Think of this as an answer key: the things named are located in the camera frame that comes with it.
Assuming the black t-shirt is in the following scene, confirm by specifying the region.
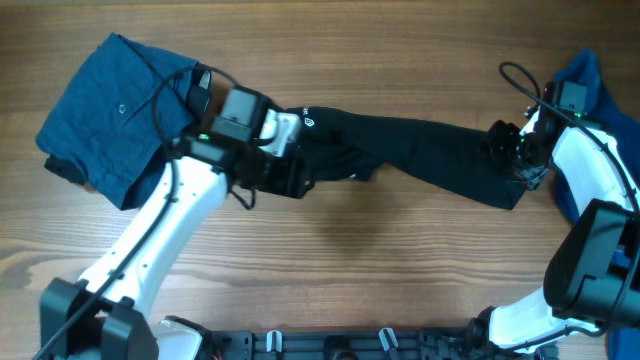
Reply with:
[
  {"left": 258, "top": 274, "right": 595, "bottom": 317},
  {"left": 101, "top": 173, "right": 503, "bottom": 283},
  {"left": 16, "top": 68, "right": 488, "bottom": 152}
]
[{"left": 286, "top": 107, "right": 526, "bottom": 210}]

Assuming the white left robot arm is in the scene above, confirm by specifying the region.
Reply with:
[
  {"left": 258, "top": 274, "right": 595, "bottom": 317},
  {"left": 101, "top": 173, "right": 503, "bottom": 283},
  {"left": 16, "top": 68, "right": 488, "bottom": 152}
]
[{"left": 35, "top": 85, "right": 307, "bottom": 359}]

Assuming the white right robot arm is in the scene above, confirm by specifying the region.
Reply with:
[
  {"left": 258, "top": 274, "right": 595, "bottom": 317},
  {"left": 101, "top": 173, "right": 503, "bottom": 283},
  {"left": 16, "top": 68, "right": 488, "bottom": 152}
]
[{"left": 465, "top": 80, "right": 639, "bottom": 359}]

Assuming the blue polo shirt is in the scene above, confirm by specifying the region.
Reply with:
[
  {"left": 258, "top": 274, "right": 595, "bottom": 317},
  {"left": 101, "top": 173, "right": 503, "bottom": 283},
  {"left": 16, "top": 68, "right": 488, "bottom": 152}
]
[{"left": 554, "top": 50, "right": 639, "bottom": 360}]

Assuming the folded navy blue shirt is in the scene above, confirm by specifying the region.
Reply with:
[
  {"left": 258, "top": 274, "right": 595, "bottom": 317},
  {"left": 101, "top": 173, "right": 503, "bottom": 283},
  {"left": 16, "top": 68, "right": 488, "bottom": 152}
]
[{"left": 35, "top": 33, "right": 197, "bottom": 210}]

